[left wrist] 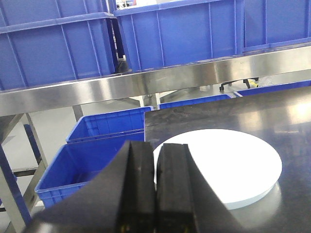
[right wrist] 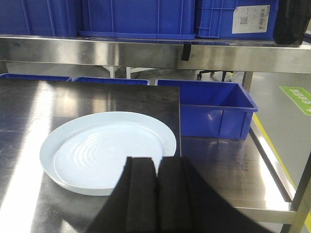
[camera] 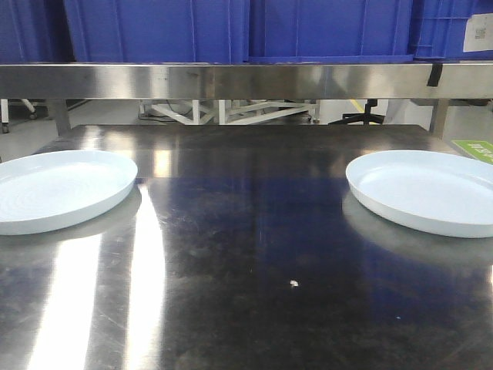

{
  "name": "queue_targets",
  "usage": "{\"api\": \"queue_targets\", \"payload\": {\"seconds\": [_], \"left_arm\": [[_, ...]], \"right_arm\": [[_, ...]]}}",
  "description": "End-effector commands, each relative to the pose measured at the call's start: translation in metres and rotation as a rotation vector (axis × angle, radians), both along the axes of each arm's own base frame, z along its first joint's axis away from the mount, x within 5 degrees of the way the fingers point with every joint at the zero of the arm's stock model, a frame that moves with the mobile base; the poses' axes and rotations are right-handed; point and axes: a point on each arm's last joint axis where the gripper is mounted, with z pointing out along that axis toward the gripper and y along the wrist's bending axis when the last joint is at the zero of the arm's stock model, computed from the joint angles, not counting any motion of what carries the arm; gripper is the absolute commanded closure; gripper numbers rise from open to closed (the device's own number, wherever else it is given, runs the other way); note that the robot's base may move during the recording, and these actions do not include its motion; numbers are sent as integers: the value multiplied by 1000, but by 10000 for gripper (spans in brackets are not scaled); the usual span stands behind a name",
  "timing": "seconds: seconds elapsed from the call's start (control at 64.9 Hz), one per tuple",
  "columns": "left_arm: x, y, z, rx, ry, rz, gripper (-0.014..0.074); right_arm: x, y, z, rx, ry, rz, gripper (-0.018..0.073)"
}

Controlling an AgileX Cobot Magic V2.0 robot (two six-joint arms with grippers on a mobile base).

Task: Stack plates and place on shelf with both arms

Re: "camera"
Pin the black stool base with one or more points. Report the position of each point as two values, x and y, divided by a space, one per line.
366 117

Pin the left blue plastic crate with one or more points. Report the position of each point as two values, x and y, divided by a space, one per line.
159 31

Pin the black tape strip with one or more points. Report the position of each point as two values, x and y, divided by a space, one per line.
435 74

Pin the white metal frame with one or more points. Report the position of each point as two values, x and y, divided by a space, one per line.
225 112

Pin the middle blue plastic crate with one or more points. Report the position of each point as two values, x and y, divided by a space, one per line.
347 32

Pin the blue plastic crate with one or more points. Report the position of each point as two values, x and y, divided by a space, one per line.
437 29
347 32
159 31

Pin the left steel shelf post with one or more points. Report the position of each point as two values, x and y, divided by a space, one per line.
58 111

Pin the right steel shelf post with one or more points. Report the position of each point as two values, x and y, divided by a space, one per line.
438 117

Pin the right blue plastic crate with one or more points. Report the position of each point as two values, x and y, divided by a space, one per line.
437 29

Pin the stainless steel shelf beam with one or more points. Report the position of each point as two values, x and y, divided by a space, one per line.
460 80

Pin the far left blue crate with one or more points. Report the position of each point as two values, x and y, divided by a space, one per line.
34 31

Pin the green floor sign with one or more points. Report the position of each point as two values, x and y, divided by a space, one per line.
478 149

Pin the white paper label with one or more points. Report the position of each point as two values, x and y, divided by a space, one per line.
478 33

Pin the steel shelf post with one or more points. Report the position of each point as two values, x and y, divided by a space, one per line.
438 117
58 111

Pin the light blue plate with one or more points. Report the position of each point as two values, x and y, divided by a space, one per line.
437 193
52 191

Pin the white cart with caster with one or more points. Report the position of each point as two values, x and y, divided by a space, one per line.
23 107

